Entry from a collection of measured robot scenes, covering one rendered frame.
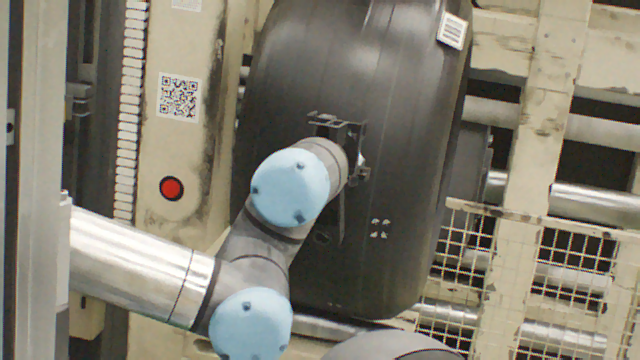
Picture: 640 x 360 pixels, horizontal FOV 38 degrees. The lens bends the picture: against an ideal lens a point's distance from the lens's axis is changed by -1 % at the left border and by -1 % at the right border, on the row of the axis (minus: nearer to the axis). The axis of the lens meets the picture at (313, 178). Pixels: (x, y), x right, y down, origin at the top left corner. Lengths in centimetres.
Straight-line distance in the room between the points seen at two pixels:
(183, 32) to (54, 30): 106
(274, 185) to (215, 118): 63
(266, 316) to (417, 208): 52
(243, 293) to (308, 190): 14
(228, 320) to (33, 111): 41
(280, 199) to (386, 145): 37
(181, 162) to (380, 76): 43
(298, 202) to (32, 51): 51
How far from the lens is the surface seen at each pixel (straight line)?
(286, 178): 95
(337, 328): 154
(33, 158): 51
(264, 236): 99
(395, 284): 141
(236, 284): 89
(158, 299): 88
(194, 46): 155
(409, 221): 134
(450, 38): 137
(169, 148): 160
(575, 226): 195
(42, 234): 53
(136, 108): 162
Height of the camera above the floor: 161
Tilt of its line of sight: 18 degrees down
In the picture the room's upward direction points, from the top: 7 degrees clockwise
